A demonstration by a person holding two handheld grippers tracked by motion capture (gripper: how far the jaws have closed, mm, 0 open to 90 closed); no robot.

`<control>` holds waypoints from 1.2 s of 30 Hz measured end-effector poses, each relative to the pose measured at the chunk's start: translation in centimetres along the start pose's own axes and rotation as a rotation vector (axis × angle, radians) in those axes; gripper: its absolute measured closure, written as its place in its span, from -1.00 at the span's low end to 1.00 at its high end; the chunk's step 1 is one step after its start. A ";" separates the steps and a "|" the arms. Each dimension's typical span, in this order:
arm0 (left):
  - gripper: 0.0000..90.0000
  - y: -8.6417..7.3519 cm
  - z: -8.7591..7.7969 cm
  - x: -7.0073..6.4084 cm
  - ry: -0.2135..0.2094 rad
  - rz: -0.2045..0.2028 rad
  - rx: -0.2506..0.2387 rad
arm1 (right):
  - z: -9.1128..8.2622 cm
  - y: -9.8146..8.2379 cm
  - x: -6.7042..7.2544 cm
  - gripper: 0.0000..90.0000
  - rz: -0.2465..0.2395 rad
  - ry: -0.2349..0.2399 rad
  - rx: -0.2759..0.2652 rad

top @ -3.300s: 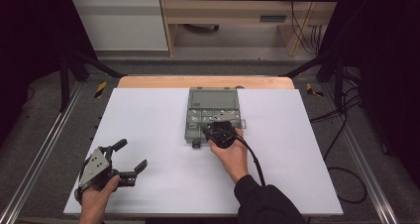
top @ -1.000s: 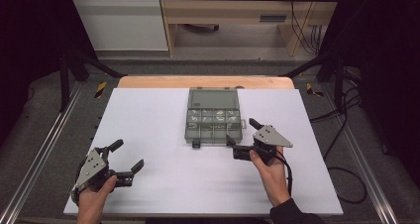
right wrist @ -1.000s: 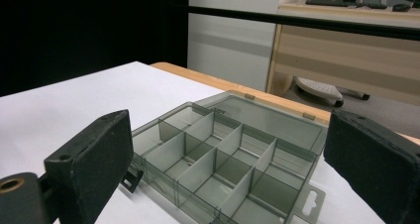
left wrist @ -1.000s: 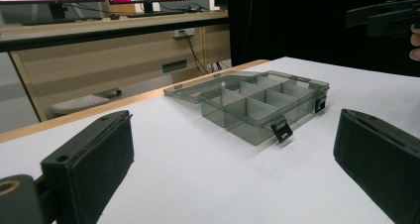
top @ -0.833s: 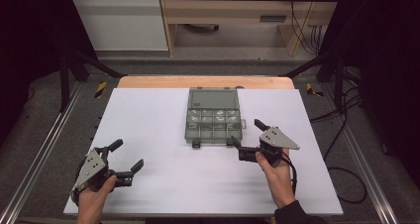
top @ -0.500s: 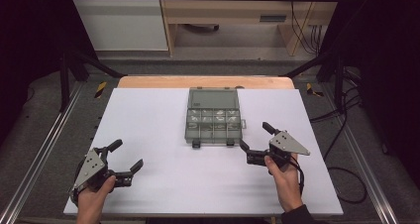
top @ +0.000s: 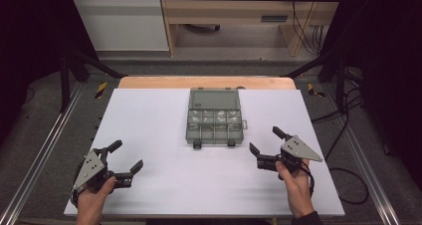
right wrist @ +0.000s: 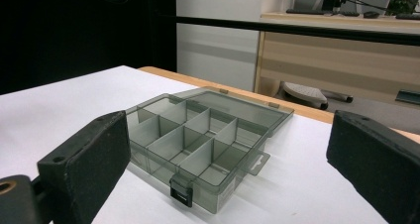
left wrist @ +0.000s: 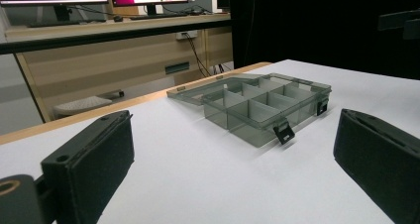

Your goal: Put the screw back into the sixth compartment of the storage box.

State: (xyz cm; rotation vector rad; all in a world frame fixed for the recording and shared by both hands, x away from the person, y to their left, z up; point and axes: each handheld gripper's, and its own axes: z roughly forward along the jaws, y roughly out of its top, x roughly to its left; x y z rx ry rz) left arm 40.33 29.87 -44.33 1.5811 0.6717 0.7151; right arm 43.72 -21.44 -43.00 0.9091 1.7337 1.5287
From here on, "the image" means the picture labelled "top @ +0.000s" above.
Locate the person's left hand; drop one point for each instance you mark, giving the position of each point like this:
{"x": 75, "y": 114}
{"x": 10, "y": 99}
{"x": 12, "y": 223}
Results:
{"x": 94, "y": 198}

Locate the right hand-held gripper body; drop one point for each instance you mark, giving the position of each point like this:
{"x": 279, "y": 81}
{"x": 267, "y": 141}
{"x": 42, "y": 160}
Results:
{"x": 295, "y": 152}

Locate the white cabinet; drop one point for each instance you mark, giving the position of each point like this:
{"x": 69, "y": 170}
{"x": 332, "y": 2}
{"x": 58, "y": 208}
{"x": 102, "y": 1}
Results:
{"x": 122, "y": 22}

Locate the grey clear compartment box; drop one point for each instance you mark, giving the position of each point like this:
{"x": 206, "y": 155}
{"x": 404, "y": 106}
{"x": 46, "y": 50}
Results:
{"x": 214, "y": 118}

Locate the yellow black tape marker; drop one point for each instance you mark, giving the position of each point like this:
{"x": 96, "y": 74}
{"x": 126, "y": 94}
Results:
{"x": 313, "y": 90}
{"x": 101, "y": 90}

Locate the black frame stand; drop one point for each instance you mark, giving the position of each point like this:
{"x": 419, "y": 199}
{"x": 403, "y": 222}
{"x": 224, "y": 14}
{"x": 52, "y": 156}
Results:
{"x": 331, "y": 65}
{"x": 76, "y": 69}

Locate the person's right hand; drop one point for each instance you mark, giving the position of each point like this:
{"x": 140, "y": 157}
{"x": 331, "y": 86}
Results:
{"x": 297, "y": 188}

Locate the wooden table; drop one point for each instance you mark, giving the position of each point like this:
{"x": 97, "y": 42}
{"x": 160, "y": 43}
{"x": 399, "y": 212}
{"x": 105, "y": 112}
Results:
{"x": 166, "y": 82}

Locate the white table board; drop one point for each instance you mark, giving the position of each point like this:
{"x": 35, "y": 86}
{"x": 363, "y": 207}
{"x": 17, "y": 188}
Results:
{"x": 166, "y": 172}

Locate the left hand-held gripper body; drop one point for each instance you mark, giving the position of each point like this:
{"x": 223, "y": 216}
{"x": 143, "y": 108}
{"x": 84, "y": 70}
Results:
{"x": 89, "y": 168}

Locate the group of small metal parts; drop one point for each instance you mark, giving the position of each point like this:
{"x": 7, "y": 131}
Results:
{"x": 215, "y": 118}

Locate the wooden desk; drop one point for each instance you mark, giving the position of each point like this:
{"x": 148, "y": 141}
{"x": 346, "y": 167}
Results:
{"x": 229, "y": 12}

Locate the aluminium floor rail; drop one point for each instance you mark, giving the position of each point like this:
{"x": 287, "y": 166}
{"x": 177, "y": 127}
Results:
{"x": 40, "y": 152}
{"x": 365, "y": 158}

